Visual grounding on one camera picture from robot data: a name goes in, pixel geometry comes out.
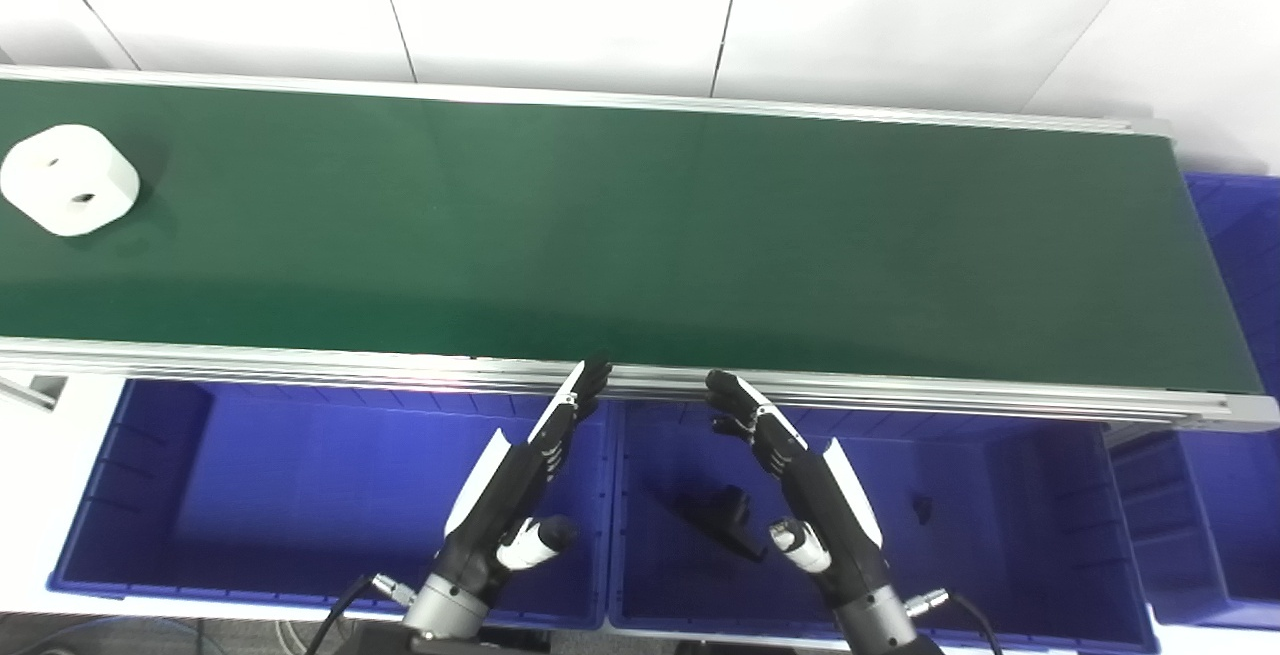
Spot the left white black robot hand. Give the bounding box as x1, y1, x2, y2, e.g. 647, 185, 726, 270
438, 359, 613, 598

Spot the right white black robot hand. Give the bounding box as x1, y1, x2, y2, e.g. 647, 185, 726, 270
704, 369, 892, 609

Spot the blue plastic bin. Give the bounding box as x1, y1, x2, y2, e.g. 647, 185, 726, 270
47, 378, 614, 631
1105, 172, 1280, 631
607, 400, 1161, 654

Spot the green conveyor belt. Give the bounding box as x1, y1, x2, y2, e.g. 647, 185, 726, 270
0, 78, 1266, 398

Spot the aluminium conveyor support leg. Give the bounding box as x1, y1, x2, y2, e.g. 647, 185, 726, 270
0, 373, 69, 412

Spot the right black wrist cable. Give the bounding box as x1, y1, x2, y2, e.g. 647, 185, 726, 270
904, 587, 1003, 655

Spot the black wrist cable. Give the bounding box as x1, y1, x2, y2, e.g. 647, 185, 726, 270
304, 573, 417, 655
904, 587, 1003, 655

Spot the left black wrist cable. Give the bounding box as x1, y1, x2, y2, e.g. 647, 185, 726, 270
304, 573, 417, 655

